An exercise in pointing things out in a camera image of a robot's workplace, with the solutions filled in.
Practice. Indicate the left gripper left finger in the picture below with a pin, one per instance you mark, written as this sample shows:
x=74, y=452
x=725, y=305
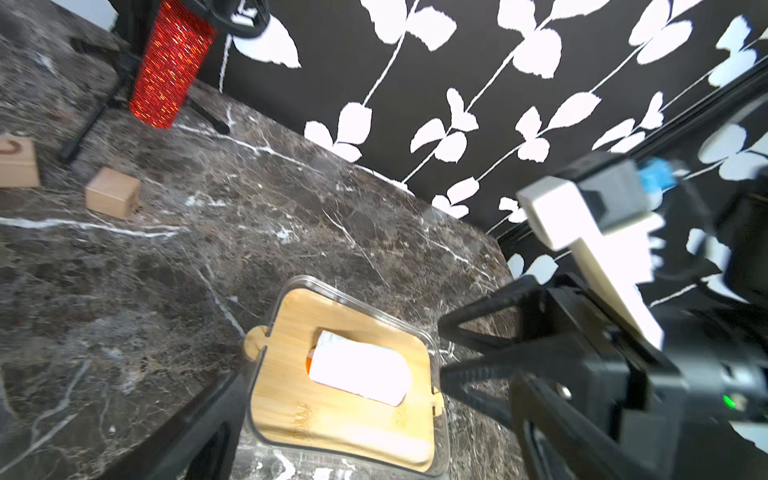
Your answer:
x=199, y=441

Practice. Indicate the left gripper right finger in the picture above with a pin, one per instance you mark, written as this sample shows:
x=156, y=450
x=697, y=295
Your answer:
x=583, y=448

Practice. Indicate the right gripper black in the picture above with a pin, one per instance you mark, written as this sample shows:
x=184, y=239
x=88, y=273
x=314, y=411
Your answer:
x=698, y=401

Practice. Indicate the orange tissue paper pack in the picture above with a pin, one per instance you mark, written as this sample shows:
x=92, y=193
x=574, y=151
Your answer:
x=370, y=371

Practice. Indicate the bamboo tissue box lid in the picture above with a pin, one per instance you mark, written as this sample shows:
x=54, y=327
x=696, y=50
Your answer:
x=288, y=407

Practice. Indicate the clear plastic tissue box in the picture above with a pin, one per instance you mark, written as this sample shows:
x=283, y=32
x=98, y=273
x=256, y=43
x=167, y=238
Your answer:
x=335, y=375

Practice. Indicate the wooden number cube right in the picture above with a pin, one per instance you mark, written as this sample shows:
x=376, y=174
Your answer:
x=113, y=193

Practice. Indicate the wooden letter cube left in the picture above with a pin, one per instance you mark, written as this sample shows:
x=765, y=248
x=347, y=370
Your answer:
x=19, y=167

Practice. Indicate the black microphone tripod stand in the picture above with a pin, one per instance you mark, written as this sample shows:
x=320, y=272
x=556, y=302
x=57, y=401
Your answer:
x=243, y=19

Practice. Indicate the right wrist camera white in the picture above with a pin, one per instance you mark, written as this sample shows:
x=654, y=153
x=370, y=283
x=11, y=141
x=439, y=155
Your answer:
x=598, y=209

